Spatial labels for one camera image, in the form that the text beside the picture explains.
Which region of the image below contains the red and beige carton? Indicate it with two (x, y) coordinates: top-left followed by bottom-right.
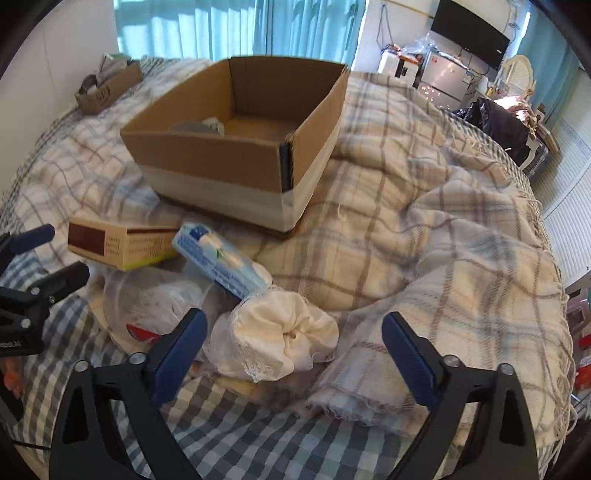
(67, 216), (179, 271)

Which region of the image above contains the cream lace cloth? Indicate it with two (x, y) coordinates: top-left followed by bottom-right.
(201, 287), (339, 383)

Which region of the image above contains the grey tape roll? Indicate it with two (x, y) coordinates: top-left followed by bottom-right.
(171, 121), (218, 135)

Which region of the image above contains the light blue hair clip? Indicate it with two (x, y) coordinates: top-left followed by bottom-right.
(201, 117), (225, 136)

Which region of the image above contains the grey checked bed sheet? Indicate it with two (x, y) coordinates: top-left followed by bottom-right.
(0, 57), (574, 480)

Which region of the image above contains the blue tissue pack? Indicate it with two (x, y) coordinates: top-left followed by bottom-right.
(172, 222), (273, 300)

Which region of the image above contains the small SF cardboard box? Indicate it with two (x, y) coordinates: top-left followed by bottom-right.
(75, 61), (143, 115)

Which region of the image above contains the white louvered wardrobe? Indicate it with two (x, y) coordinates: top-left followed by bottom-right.
(533, 69), (590, 290)

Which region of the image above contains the large open cardboard box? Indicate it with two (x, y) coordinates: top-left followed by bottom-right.
(120, 56), (349, 234)

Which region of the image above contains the dark jacket on chair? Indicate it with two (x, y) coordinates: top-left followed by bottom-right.
(453, 98), (531, 166)

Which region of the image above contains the silver mini fridge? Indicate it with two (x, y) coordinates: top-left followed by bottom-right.
(418, 52), (475, 110)

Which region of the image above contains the white oval vanity mirror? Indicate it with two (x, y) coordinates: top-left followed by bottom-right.
(501, 54), (535, 99)

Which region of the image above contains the white suitcase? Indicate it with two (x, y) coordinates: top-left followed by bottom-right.
(378, 51), (408, 80)

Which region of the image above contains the small blue side curtain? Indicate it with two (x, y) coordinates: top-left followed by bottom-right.
(518, 5), (579, 116)

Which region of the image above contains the large blue window curtain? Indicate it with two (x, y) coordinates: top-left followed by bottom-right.
(113, 0), (366, 65)

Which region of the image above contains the black wall television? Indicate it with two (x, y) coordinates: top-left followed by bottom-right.
(431, 0), (510, 70)

